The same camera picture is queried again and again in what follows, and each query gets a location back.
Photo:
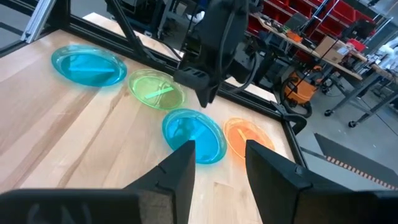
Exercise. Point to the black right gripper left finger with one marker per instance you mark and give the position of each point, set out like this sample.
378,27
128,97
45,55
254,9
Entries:
174,186

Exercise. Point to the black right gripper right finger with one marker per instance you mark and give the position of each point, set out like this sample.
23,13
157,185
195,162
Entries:
280,193

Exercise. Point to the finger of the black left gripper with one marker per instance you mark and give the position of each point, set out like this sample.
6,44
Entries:
203,91

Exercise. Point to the cyan translucent plastic plate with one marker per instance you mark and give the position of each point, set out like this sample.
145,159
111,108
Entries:
199,133
88,65

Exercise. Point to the green translucent plastic plate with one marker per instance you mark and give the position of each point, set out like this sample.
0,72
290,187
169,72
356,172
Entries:
155,90

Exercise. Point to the orange translucent plastic plate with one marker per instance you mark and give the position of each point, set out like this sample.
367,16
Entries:
248,133

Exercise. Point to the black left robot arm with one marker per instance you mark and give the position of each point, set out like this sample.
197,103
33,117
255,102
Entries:
245,65

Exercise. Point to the orange bench tool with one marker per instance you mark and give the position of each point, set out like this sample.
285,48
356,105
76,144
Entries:
293,36

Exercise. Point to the black hazard striped mat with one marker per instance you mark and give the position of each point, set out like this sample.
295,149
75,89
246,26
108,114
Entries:
357,161

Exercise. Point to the wooden workbench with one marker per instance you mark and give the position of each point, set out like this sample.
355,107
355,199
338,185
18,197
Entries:
312,53

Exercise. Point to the orange shop vacuum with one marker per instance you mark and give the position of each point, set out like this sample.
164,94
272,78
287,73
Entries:
303,88

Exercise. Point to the brown cardboard box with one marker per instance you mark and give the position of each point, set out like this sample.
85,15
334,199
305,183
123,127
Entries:
329,48

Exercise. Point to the red storage bin shelf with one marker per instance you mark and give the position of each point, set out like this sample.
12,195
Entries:
342,9

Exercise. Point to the silver aluminium extrusion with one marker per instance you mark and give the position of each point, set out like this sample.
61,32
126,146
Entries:
38,18

